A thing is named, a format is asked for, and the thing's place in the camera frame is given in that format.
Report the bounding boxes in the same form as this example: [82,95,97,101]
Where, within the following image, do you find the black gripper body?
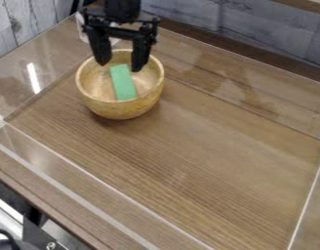
[80,0,160,44]

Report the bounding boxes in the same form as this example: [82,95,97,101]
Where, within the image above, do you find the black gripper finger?
[86,26,112,66]
[132,35,152,72]

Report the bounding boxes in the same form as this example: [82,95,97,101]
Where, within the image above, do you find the green rectangular block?
[109,63,136,101]

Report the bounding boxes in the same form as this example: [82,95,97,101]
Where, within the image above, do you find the round wooden bowl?
[76,49,165,120]

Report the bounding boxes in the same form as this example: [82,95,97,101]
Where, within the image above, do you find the clear acrylic corner bracket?
[74,12,121,50]

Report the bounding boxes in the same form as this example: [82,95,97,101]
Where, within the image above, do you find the black metal bracket with bolt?
[22,218,69,250]

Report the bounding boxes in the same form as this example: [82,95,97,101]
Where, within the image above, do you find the black cable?
[0,228,21,250]

